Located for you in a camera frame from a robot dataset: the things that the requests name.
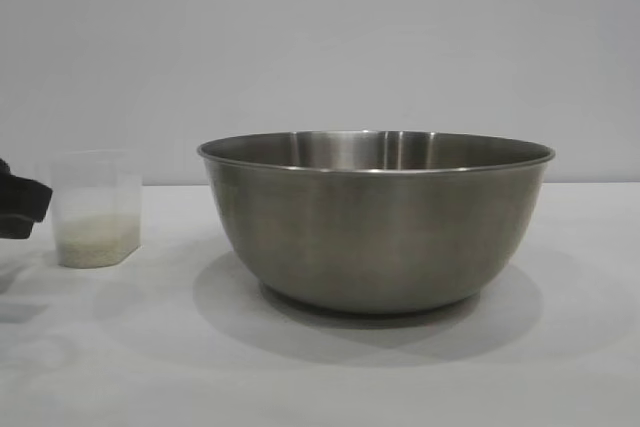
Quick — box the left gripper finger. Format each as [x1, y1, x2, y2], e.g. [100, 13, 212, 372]
[0, 216, 39, 241]
[0, 157, 54, 223]

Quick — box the white raw rice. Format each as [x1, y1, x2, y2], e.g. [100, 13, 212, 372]
[55, 214, 141, 268]

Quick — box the clear plastic measuring cup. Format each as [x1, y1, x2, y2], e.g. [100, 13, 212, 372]
[35, 149, 144, 269]

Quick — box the stainless steel mixing bowl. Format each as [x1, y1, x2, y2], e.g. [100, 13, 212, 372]
[195, 130, 556, 316]

